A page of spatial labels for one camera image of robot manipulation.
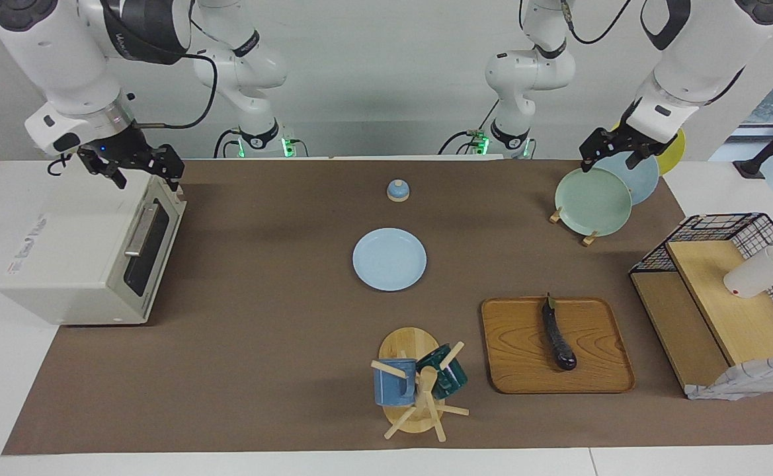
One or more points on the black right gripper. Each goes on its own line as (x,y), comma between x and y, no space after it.
(128,149)

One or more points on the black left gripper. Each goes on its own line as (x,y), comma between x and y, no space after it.
(617,140)

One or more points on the white toaster oven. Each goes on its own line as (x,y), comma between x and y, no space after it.
(75,251)

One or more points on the dark purple eggplant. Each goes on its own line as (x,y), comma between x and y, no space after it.
(558,344)

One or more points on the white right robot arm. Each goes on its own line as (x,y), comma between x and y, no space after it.
(62,59)

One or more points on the light blue racked plate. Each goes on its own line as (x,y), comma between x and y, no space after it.
(644,185)

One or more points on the pale green racked plate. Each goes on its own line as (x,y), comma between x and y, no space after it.
(591,201)

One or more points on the yellow racked plate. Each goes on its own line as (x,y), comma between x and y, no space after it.
(672,155)

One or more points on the wooden plate rack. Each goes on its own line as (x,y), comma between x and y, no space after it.
(590,239)

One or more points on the white plastic cup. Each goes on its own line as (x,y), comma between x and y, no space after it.
(756,274)

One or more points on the brown table mat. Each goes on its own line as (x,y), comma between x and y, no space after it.
(280,330)

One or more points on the wooden stepped shelf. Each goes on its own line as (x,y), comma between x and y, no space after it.
(736,324)

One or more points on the wooden serving tray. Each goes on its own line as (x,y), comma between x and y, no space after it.
(525,357)

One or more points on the white patterned cloth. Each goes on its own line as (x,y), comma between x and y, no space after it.
(743,383)

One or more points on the dark green mug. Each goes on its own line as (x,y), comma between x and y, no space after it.
(452,380)

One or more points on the wooden mug tree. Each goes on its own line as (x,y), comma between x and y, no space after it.
(409,344)

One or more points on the blue mug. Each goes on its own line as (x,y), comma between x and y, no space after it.
(391,387)

